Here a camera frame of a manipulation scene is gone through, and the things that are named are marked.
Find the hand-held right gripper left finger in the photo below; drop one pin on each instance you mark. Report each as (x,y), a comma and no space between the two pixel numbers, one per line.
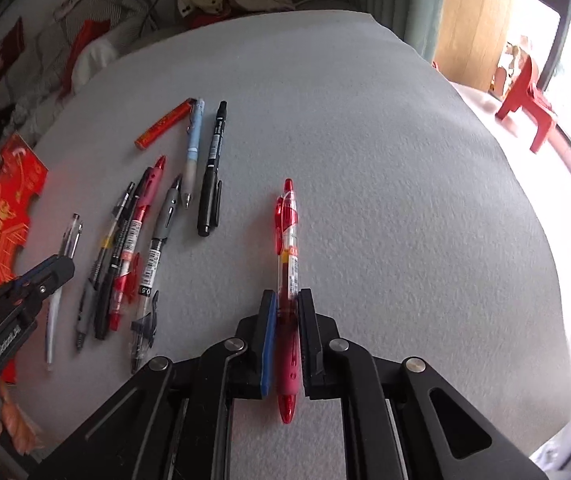
(267,340)

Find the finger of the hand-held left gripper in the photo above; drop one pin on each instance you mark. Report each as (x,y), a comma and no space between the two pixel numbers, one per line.
(58,264)
(40,294)

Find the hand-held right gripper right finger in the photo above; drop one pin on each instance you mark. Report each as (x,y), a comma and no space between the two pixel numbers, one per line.
(309,335)

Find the white clear pen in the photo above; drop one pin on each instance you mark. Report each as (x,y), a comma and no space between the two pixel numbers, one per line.
(54,320)

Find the grey grip clear gel pen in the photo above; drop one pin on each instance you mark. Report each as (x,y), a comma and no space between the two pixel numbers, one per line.
(158,240)

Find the red clear gel pen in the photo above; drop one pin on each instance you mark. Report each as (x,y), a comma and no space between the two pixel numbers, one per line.
(288,220)

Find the black marker pen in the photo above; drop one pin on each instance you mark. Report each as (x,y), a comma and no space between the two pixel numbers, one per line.
(211,175)

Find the light blue pen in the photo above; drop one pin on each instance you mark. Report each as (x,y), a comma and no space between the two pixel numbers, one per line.
(193,152)

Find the person's left hand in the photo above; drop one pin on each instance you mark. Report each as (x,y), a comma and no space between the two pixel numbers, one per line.
(18,420)

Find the black pen grey grip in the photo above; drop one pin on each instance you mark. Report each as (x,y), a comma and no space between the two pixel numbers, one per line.
(96,270)

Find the slim black pen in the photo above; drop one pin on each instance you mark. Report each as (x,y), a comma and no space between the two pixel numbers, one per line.
(113,270)

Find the red cardboard fruit box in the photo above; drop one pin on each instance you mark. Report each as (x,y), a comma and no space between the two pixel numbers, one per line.
(0,220)

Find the pink grip red pen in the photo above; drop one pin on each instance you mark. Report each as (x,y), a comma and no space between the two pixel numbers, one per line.
(133,232)

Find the grey floral cloth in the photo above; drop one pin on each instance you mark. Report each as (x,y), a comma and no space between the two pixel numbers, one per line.
(30,95)

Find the orange red tube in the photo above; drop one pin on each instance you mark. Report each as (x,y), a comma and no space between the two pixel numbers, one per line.
(163,122)

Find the grey blanket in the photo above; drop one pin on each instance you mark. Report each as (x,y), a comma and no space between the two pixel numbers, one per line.
(345,150)

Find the white pillow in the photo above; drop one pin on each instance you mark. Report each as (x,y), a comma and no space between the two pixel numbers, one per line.
(96,60)

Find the dark red printed cloth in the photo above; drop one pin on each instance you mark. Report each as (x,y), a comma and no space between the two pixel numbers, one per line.
(4,55)

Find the grey striped pillow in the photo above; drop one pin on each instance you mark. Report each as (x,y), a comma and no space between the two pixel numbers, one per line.
(103,7)

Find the red plastic chair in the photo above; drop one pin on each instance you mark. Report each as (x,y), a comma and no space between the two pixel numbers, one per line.
(528,97)

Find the wooden board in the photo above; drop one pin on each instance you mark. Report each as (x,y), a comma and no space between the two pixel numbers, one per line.
(470,25)

